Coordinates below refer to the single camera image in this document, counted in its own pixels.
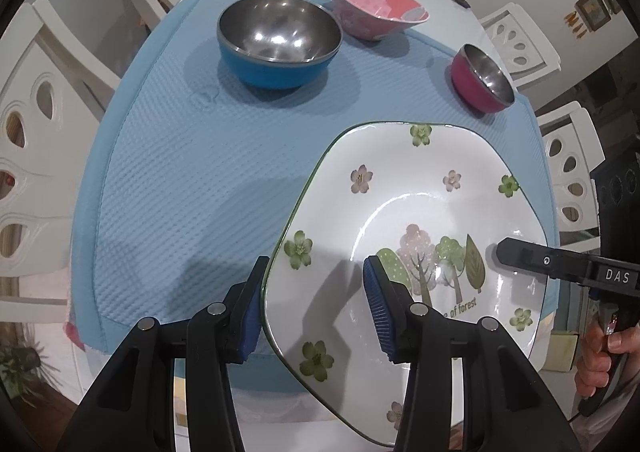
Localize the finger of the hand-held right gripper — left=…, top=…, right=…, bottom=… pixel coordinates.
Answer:
left=496, top=237, right=593, bottom=285

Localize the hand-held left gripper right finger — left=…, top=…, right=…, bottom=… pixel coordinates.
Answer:
left=362, top=254, right=583, bottom=452

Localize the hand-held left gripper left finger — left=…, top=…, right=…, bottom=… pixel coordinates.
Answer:
left=75, top=256, right=271, bottom=452

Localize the hexagonal tree print plate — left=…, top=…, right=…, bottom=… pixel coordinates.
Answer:
left=262, top=121, right=548, bottom=448

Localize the red stainless steel bowl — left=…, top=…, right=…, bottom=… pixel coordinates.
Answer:
left=450, top=43, right=516, bottom=114

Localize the blue stainless steel bowl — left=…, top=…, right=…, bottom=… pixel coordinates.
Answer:
left=216, top=0, right=343, bottom=90

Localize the person's right hand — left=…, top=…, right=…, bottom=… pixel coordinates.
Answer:
left=574, top=317, right=633, bottom=400

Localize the light blue table mat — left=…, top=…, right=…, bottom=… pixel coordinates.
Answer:
left=70, top=0, right=561, bottom=393

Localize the potted green plant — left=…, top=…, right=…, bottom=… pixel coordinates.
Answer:
left=0, top=334, right=43, bottom=400

